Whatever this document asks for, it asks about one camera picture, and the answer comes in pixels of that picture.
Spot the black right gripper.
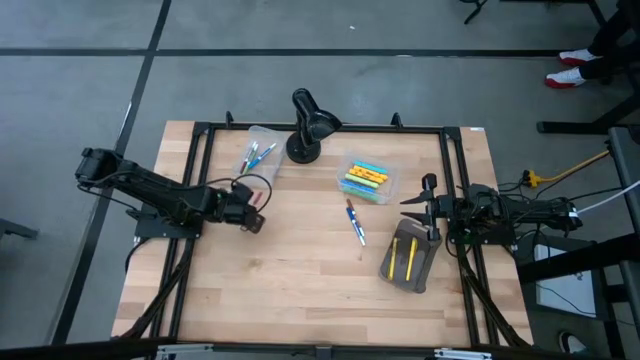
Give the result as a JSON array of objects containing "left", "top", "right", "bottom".
[{"left": 399, "top": 172, "right": 469, "bottom": 241}]

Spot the smoky grey plastic bin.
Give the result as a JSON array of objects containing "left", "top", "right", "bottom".
[{"left": 378, "top": 218, "right": 444, "bottom": 295}]

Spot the yellow slim highlighter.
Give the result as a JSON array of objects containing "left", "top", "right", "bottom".
[{"left": 405, "top": 236, "right": 420, "bottom": 283}]

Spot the green thin marker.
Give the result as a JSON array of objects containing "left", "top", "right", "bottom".
[{"left": 243, "top": 141, "right": 260, "bottom": 177}]

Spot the yellow-orange Sharpie highlighter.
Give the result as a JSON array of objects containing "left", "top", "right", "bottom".
[
  {"left": 347, "top": 168, "right": 382, "bottom": 184},
  {"left": 354, "top": 164, "right": 390, "bottom": 182}
]

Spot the yellow thin marker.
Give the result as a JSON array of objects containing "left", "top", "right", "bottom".
[{"left": 388, "top": 236, "right": 400, "bottom": 282}]

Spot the light blue thin marker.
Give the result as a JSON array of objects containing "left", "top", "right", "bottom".
[{"left": 247, "top": 142, "right": 278, "bottom": 171}]

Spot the light green Sharpie highlighter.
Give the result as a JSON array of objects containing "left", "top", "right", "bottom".
[{"left": 343, "top": 172, "right": 381, "bottom": 190}]

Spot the blue Expo marker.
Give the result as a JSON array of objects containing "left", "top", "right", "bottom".
[{"left": 345, "top": 206, "right": 368, "bottom": 248}]

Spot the brown Expo marker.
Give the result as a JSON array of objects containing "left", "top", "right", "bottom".
[{"left": 345, "top": 197, "right": 362, "bottom": 226}]

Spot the purple thin marker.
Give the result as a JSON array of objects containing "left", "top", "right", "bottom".
[{"left": 238, "top": 144, "right": 254, "bottom": 176}]

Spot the clear plastic bin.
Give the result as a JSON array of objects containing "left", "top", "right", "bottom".
[
  {"left": 335, "top": 152, "right": 400, "bottom": 206},
  {"left": 232, "top": 124, "right": 288, "bottom": 190}
]

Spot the black desk lamp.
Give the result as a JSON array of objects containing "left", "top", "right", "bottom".
[{"left": 285, "top": 87, "right": 344, "bottom": 165}]

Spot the black crossbeam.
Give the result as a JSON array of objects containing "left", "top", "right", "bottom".
[{"left": 517, "top": 232, "right": 640, "bottom": 286}]

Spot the white box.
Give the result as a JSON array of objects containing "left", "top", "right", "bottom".
[{"left": 533, "top": 244, "right": 599, "bottom": 319}]

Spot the person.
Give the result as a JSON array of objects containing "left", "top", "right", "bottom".
[{"left": 544, "top": 0, "right": 640, "bottom": 90}]

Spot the black floor stand foot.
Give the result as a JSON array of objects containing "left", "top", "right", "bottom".
[{"left": 0, "top": 218, "right": 39, "bottom": 241}]

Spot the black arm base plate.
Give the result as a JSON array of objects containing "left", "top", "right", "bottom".
[
  {"left": 446, "top": 219, "right": 516, "bottom": 246},
  {"left": 134, "top": 199, "right": 207, "bottom": 240}
]

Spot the black aluminium table frame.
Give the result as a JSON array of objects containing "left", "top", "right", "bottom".
[{"left": 119, "top": 110, "right": 532, "bottom": 349}]

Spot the yellow extension cord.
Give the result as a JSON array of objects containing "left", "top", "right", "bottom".
[{"left": 522, "top": 149, "right": 612, "bottom": 189}]

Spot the black desk leg frame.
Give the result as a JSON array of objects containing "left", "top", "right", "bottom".
[{"left": 537, "top": 0, "right": 640, "bottom": 136}]

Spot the white cable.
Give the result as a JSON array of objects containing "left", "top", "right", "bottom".
[{"left": 574, "top": 179, "right": 640, "bottom": 216}]

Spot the grey metal post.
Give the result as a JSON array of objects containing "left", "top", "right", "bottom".
[{"left": 607, "top": 126, "right": 640, "bottom": 331}]

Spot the black rail with silver brackets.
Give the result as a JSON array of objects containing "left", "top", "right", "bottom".
[{"left": 0, "top": 337, "right": 640, "bottom": 360}]

